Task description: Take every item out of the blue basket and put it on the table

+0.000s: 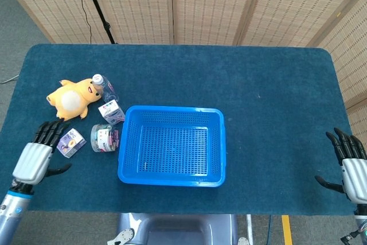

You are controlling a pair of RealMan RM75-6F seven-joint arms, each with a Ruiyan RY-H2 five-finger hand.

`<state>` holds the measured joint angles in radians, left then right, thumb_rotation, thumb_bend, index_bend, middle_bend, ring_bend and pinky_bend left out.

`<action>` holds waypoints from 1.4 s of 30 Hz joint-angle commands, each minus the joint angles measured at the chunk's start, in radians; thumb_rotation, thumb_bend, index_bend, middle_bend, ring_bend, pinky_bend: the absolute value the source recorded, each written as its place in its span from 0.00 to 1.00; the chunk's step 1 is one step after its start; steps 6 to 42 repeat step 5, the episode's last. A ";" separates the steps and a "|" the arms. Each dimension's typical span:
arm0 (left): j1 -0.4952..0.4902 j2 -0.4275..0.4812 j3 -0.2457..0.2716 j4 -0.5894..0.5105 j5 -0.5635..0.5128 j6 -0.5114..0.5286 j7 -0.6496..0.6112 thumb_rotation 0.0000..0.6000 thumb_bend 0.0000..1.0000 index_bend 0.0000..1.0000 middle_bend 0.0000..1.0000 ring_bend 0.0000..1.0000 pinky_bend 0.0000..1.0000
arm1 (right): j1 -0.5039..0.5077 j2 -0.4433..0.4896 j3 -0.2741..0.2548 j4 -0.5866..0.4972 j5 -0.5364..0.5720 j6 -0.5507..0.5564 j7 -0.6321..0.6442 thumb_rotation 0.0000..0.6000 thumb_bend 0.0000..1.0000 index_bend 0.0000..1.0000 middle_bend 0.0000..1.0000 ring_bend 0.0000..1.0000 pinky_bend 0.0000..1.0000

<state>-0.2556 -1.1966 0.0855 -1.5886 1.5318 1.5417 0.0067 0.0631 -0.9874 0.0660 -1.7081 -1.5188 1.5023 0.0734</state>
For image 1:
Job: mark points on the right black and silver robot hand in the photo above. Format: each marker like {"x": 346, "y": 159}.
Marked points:
{"x": 355, "y": 179}

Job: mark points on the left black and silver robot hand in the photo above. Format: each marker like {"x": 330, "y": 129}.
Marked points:
{"x": 31, "y": 161}

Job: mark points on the small white purple juice box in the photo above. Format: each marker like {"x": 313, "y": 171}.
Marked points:
{"x": 71, "y": 143}

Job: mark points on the yellow plush duck toy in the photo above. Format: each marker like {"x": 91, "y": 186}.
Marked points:
{"x": 71, "y": 100}

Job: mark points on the clear jar of coloured clips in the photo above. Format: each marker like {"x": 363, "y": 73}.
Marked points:
{"x": 103, "y": 139}

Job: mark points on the small white carton box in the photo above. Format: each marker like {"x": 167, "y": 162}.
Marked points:
{"x": 110, "y": 111}

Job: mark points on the small clear plastic bottle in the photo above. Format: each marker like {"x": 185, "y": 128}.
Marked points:
{"x": 107, "y": 90}

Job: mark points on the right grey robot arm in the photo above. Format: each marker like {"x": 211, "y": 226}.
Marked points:
{"x": 359, "y": 225}

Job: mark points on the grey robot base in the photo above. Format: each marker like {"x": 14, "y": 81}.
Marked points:
{"x": 177, "y": 230}

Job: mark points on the yellow floor tape strip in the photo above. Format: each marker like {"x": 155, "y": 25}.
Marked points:
{"x": 286, "y": 230}

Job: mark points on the dark blue table mat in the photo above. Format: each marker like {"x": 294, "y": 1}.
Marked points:
{"x": 258, "y": 141}

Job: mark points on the white table leg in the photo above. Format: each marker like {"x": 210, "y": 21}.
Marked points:
{"x": 249, "y": 227}

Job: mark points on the blue perforated plastic basket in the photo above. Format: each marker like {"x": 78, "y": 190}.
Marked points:
{"x": 212, "y": 153}

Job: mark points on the black tripod pole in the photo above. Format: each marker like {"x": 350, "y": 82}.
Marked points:
{"x": 99, "y": 9}

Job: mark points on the large white metal bracket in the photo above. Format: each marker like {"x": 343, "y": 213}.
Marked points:
{"x": 123, "y": 236}

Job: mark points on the small white metal bracket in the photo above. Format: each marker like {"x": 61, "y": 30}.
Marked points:
{"x": 243, "y": 241}

